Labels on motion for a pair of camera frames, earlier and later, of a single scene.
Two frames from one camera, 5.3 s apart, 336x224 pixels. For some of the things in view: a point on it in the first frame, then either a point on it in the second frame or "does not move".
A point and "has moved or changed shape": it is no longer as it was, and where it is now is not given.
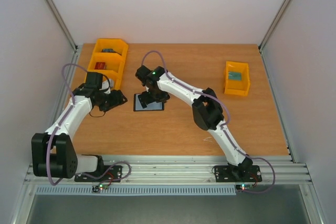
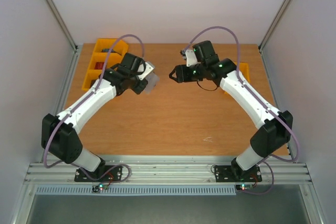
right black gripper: (150, 98) → (182, 73)
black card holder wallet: (155, 106) has moved or changed shape
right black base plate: (238, 173) does not move
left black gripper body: (107, 102) → (137, 89)
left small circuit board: (95, 188) does not move
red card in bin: (100, 65) does not move
